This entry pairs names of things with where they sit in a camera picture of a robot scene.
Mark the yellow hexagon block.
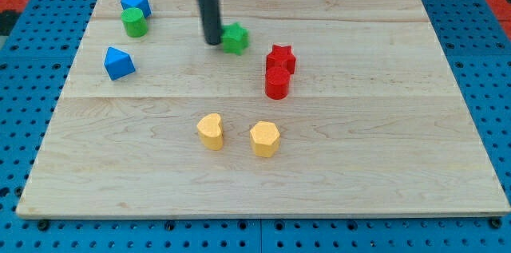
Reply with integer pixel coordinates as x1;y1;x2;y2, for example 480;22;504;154
249;121;280;158

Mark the red cylinder block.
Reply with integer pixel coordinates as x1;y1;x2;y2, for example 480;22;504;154
265;66;291;100

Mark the yellow heart block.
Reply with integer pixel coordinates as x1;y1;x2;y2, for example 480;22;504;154
196;113;224;151

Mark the red star block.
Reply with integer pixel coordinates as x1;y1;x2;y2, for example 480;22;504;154
266;44;296;75

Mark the light wooden board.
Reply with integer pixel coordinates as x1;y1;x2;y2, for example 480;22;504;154
16;0;510;220

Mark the green star block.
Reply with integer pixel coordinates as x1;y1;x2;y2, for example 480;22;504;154
221;22;249;55

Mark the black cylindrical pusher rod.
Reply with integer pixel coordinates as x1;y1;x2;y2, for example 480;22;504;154
197;0;223;45

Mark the blue triangle block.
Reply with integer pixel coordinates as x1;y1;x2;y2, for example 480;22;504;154
104;47;136;81

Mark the green cylinder block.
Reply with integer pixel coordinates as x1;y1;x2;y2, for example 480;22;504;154
121;7;149;38

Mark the blue cube block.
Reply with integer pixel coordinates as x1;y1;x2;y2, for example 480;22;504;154
121;0;152;18

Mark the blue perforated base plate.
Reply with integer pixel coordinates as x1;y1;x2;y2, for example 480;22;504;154
1;0;510;252

